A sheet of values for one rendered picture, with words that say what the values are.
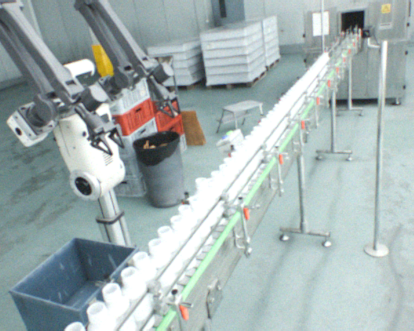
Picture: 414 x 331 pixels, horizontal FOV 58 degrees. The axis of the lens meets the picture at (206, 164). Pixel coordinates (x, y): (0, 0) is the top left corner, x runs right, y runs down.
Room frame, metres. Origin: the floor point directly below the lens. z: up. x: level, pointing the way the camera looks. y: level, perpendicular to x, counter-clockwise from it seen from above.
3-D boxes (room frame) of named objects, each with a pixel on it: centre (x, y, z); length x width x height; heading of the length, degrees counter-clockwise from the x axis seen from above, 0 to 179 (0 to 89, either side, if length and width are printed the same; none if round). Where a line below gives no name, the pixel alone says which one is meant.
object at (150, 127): (3.78, 0.77, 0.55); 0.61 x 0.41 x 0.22; 158
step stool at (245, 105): (4.91, -0.54, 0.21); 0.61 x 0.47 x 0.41; 25
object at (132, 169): (3.79, 0.77, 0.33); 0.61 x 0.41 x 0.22; 157
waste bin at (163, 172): (3.29, 0.42, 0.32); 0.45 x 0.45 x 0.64
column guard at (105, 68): (11.26, 2.44, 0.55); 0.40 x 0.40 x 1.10; 61
